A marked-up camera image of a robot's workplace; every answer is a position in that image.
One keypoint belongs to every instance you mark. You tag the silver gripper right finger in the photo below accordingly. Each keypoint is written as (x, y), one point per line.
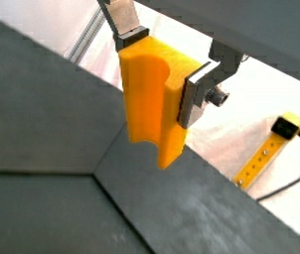
(203, 84)

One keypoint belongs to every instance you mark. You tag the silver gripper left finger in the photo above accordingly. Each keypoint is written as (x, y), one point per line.
(121, 15)

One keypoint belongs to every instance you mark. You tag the black connector block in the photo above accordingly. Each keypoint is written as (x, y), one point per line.
(285, 128)

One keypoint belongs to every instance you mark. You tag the yellow perforated bar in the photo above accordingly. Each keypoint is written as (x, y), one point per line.
(265, 155)

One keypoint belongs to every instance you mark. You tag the yellow arch block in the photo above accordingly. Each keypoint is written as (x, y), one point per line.
(153, 71)

